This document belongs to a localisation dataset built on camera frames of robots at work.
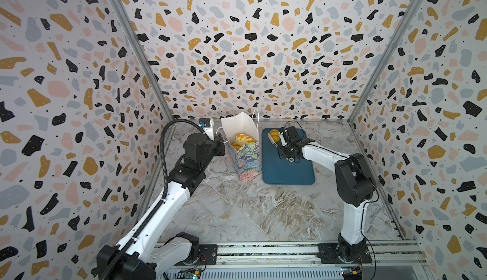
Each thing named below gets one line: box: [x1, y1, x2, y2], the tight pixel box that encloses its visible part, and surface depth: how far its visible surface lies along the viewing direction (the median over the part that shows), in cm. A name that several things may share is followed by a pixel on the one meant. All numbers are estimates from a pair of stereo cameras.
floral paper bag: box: [221, 108, 261, 182], surface depth 90 cm
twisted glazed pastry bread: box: [235, 133, 257, 146], surface depth 91 cm
